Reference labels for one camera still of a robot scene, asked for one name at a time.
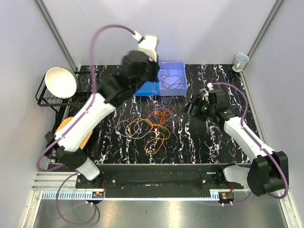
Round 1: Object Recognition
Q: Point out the blue plastic bin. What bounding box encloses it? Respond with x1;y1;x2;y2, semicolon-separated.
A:
134;81;160;96

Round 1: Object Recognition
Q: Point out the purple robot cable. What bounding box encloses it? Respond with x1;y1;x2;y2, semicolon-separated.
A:
197;82;289;206
37;24;143;225

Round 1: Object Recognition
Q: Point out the right aluminium frame post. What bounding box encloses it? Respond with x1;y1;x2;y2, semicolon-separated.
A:
247;0;285;58

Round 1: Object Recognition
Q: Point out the white ceramic mug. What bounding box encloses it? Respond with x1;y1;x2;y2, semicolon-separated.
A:
232;53;249;72

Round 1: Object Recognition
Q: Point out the aluminium frame post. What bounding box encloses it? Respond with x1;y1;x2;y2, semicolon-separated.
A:
34;0;78;71
247;0;285;58

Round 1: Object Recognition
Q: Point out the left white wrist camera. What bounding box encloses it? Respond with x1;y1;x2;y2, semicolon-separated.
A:
133;33;159;62

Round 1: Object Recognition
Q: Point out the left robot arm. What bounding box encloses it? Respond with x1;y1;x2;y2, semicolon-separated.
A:
45;49;160;188

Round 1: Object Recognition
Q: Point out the black thin cable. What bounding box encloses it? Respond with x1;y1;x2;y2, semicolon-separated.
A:
159;68;186;90

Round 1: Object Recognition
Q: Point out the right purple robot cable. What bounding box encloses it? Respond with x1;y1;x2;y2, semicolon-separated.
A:
197;82;289;206

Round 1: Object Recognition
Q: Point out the orange perforated mat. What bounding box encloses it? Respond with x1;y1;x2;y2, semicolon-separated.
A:
55;117;93;149

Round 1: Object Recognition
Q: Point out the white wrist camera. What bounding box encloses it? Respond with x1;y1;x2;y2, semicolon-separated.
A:
133;33;159;62
202;83;213;102

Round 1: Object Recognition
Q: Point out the pink thin cable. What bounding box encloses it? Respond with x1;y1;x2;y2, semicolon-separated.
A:
143;102;176;119

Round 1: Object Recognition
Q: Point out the left aluminium frame post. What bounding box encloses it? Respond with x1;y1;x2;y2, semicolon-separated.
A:
34;0;78;71

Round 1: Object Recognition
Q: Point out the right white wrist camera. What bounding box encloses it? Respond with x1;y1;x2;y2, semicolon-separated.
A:
202;83;213;102

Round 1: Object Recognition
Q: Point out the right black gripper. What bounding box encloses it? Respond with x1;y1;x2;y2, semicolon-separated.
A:
180;94;215;123

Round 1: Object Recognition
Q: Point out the white bowl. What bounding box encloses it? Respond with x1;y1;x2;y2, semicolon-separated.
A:
44;67;78;98

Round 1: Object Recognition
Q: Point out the lavender plastic bin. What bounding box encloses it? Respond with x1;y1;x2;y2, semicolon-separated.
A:
158;62;188;96

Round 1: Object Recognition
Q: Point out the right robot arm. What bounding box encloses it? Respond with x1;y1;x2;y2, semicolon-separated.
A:
182;89;288;196

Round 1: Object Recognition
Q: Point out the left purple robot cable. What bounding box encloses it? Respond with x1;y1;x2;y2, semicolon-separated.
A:
37;24;143;225

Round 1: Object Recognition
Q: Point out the white thin cable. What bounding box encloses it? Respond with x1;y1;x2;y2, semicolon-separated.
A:
115;119;152;141

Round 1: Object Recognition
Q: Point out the black wire dish rack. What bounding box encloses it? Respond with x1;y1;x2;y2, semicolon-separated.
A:
35;66;114;160

